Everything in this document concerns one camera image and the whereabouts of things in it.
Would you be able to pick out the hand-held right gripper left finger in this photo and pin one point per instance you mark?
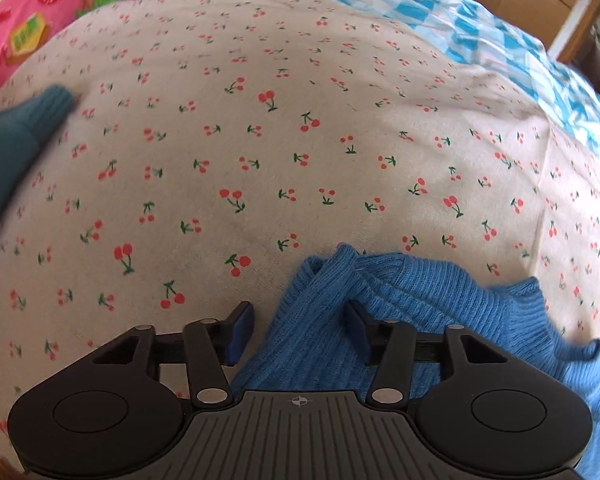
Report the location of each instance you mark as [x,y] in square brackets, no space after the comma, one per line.
[239,332]

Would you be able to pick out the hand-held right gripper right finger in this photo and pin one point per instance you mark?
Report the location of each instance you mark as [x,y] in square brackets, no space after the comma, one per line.
[356,331]

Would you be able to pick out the blue yellow striped knit sweater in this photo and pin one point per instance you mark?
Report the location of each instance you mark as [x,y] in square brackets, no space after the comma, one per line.
[430,290]

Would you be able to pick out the cherry print quilt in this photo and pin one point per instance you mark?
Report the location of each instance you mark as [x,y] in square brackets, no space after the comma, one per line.
[280,135]

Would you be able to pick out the teal knit cloth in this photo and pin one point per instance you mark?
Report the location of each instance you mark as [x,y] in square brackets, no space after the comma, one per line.
[10,145]

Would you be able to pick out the blue white checked blanket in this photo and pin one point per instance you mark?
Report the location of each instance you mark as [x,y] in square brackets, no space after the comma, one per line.
[480,25]

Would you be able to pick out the pink strawberry print sheet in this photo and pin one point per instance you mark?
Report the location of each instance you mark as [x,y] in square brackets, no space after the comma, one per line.
[55,10]

